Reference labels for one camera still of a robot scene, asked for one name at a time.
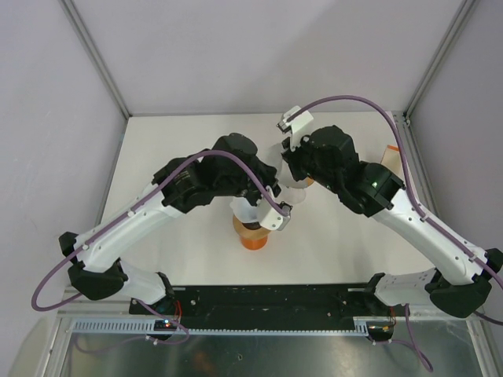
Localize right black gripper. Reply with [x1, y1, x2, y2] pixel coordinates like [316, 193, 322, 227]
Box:
[283, 128, 341, 193]

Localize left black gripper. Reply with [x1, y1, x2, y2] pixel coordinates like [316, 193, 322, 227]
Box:
[215, 157, 281, 212]

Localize single white paper filter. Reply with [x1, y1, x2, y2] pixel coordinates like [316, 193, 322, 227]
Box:
[230, 197, 259, 224]

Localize orange glass carafe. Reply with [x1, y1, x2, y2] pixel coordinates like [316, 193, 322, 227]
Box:
[240, 236, 268, 251]

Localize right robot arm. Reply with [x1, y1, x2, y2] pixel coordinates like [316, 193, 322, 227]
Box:
[279, 126, 502, 318]

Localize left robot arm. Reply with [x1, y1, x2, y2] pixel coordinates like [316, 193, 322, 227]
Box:
[59, 134, 281, 314]

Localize white paper coffee filters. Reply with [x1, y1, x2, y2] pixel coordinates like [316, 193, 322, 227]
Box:
[380, 145, 403, 177]

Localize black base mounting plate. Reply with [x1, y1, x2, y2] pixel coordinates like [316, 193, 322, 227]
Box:
[128, 283, 409, 331]

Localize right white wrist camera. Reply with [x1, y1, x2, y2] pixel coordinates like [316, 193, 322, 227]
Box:
[277, 106, 314, 152]

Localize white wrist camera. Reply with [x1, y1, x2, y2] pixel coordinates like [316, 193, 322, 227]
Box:
[277, 106, 314, 152]
[257, 201, 292, 231]

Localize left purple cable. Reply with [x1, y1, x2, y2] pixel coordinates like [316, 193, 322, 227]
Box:
[31, 151, 292, 350]

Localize purple cable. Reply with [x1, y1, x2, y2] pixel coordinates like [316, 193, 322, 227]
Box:
[285, 94, 503, 372]
[31, 151, 292, 350]

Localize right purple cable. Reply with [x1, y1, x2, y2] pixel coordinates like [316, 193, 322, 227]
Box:
[285, 94, 503, 372]

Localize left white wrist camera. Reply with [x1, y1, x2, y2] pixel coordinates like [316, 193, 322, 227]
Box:
[257, 201, 292, 231]

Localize aluminium frame rail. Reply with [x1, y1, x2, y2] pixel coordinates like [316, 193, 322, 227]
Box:
[57, 295, 130, 315]

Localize white slotted cable duct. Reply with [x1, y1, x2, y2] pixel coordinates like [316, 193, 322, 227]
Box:
[71, 318, 369, 337]

